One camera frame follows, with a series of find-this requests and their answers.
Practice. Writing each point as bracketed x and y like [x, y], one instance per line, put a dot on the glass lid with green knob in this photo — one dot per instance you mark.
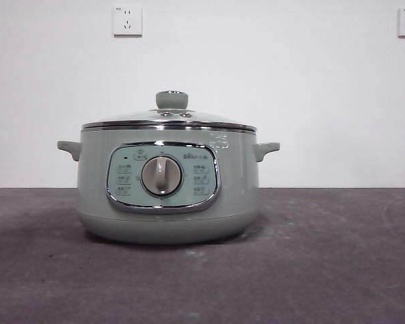
[171, 113]

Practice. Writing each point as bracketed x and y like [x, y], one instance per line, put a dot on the pale green electric pot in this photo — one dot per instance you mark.
[168, 202]

